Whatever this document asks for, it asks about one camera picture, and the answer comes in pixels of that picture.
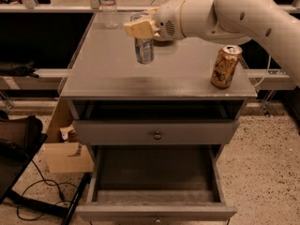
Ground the grey open middle drawer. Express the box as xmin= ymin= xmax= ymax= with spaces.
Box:
xmin=76 ymin=145 xmax=237 ymax=223

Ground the clear plastic water bottle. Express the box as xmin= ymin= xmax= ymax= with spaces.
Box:
xmin=100 ymin=0 xmax=118 ymax=29

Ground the black object on ledge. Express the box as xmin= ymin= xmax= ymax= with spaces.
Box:
xmin=0 ymin=62 xmax=38 ymax=78

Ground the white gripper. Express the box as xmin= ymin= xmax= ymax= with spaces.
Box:
xmin=124 ymin=0 xmax=185 ymax=41

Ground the cardboard box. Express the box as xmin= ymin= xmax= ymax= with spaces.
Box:
xmin=44 ymin=99 xmax=94 ymax=173

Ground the gold soda can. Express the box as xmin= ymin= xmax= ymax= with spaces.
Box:
xmin=211 ymin=45 xmax=242 ymax=89

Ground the black floor cable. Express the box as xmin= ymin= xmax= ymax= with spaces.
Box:
xmin=16 ymin=158 xmax=79 ymax=222

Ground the white hanging cable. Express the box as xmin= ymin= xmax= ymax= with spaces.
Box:
xmin=252 ymin=53 xmax=273 ymax=89

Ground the metal railing frame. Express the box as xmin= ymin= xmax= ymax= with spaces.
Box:
xmin=0 ymin=0 xmax=300 ymax=117

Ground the brown bag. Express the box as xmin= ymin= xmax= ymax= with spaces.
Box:
xmin=0 ymin=110 xmax=43 ymax=151

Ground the black chair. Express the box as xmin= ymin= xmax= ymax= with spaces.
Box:
xmin=0 ymin=133 xmax=91 ymax=225

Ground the grey drawer cabinet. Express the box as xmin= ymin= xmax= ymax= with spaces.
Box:
xmin=60 ymin=10 xmax=258 ymax=225

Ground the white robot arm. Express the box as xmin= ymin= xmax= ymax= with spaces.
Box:
xmin=124 ymin=0 xmax=300 ymax=85

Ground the white paper bowl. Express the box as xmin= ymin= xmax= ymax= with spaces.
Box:
xmin=153 ymin=36 xmax=169 ymax=42

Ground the silver blue redbull can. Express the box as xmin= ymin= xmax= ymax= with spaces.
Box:
xmin=129 ymin=11 xmax=155 ymax=65

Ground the grey top drawer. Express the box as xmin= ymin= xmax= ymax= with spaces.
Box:
xmin=73 ymin=100 xmax=243 ymax=145

